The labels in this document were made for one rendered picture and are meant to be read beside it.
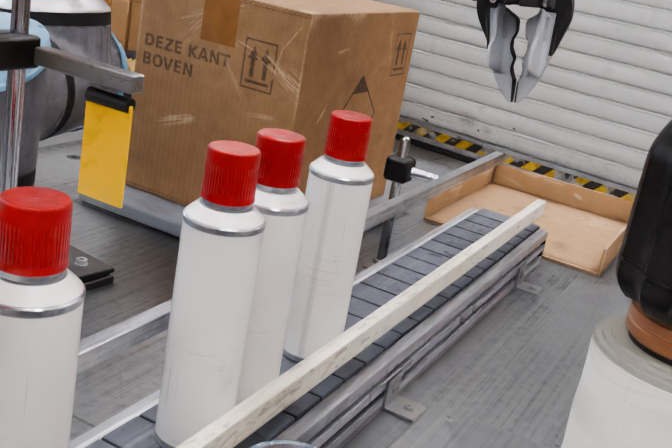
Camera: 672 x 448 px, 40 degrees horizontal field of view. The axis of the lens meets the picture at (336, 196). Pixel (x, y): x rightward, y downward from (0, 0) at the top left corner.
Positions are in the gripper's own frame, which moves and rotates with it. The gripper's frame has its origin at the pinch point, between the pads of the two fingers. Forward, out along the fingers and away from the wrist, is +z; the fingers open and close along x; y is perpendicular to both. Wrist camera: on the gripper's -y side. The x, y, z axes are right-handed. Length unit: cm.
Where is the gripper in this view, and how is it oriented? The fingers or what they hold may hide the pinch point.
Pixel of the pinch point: (516, 88)
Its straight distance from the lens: 92.5
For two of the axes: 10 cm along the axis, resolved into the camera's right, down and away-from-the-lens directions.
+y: -3.8, 2.5, -8.9
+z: -0.5, 9.5, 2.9
